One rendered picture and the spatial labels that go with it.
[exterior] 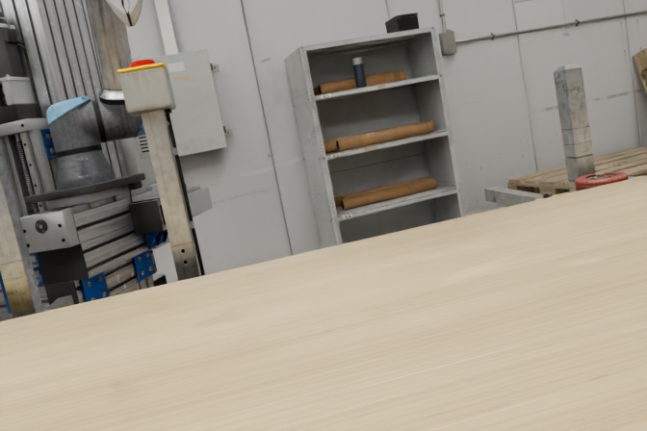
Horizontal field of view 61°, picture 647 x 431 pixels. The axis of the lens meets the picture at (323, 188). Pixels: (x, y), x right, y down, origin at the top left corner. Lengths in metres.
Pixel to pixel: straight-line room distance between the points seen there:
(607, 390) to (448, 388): 0.09
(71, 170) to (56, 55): 0.45
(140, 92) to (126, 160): 1.11
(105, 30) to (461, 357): 1.28
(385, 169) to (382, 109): 0.42
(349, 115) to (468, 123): 0.93
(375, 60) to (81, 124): 2.67
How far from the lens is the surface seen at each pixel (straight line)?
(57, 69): 1.86
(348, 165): 3.82
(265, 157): 3.69
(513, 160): 4.42
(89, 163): 1.58
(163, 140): 0.93
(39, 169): 1.80
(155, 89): 0.91
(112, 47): 1.54
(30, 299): 1.00
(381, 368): 0.42
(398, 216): 3.97
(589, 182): 1.00
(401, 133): 3.52
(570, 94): 1.11
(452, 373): 0.40
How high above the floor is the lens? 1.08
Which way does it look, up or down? 7 degrees down
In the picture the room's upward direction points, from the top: 11 degrees counter-clockwise
